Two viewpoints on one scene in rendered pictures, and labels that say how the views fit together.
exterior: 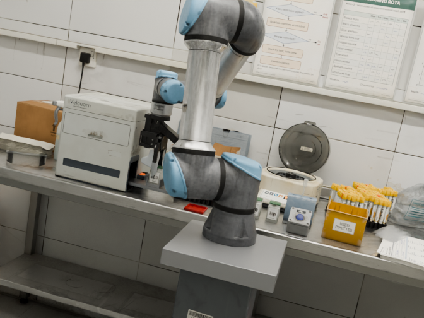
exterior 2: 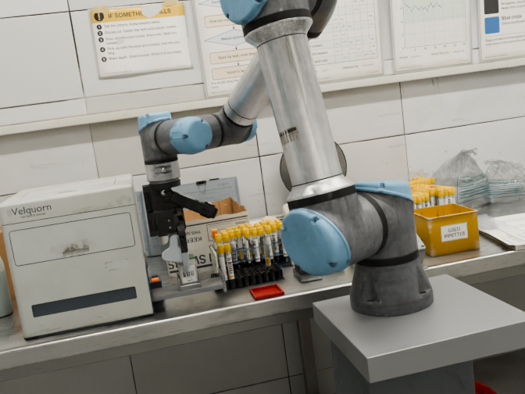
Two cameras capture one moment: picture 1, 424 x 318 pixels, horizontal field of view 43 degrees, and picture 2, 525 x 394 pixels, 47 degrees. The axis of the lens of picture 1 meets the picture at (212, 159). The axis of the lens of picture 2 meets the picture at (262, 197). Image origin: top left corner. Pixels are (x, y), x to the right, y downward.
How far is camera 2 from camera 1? 0.73 m
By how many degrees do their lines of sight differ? 22
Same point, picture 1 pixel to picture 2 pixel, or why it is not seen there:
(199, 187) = (363, 242)
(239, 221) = (415, 271)
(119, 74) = (14, 160)
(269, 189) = not seen: hidden behind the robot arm
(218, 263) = (455, 338)
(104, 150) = (98, 266)
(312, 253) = not seen: hidden behind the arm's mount
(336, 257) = (469, 272)
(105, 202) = (133, 342)
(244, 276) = (495, 339)
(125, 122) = (119, 211)
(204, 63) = (299, 55)
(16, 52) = not seen: outside the picture
